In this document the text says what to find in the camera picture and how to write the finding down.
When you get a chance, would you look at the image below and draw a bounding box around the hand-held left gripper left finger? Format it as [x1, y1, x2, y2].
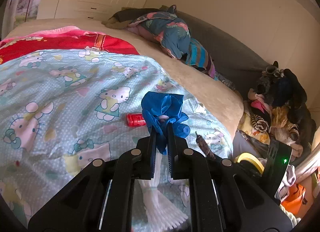
[27, 124, 158, 232]

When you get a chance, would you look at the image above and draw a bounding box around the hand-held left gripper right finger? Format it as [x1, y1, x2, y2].
[166, 124, 293, 232]

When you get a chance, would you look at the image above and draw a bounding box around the pale lilac cloth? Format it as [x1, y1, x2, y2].
[280, 165, 298, 195]

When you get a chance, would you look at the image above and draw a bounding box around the orange bag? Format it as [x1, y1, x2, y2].
[281, 183, 308, 211]

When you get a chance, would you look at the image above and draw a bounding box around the red plastic bottle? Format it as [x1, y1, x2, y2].
[126, 113, 146, 127]

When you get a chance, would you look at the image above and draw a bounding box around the yellow tape roll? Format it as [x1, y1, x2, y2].
[234, 153, 265, 176]

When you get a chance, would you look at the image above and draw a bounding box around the yellow printed cloth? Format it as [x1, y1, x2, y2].
[237, 112, 272, 146]

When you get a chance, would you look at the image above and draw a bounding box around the zebra striped cloth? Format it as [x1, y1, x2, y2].
[250, 112, 272, 133]

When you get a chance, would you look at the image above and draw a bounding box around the large white foam net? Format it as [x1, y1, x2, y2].
[139, 151, 189, 231]

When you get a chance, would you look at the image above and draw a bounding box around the pink cloth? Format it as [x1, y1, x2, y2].
[250, 99, 272, 113]

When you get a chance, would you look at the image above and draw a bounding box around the dark garment pile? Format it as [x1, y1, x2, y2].
[257, 60, 317, 138]

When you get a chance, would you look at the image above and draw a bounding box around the grey patterned cloth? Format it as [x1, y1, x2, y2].
[216, 72, 235, 90]

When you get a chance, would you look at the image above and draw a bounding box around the striped colourful cloth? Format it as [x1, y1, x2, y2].
[185, 38, 217, 79]

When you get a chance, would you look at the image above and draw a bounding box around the light blue cat-print blanket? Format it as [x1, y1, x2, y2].
[0, 49, 234, 227]

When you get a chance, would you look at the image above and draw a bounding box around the blue floral garment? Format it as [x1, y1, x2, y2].
[127, 5, 192, 60]

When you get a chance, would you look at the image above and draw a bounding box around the grey upholstered headboard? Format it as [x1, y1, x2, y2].
[175, 10, 274, 93]

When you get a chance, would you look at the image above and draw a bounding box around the red blanket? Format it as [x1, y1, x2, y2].
[0, 32, 140, 64]

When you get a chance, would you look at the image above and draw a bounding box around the dark olive cloth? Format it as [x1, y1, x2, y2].
[101, 8, 160, 30]

